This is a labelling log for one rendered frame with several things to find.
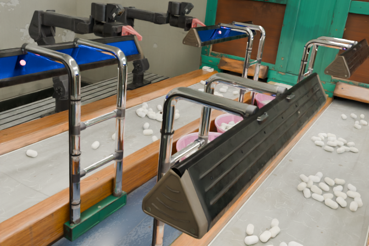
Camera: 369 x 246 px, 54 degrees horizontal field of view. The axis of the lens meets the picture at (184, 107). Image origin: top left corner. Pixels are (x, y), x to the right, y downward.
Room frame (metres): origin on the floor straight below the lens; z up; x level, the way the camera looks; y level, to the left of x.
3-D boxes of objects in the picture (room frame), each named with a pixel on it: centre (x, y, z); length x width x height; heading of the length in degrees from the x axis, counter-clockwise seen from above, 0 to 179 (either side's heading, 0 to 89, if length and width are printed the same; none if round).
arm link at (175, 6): (1.97, 0.12, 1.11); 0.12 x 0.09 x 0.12; 65
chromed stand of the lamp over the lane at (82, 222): (0.83, 0.27, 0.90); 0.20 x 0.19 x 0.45; 150
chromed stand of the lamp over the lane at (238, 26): (1.67, -0.22, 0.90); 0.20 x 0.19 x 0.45; 150
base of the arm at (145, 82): (2.05, 0.29, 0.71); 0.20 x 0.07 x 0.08; 155
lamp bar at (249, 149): (0.60, -0.15, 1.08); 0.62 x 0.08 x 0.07; 150
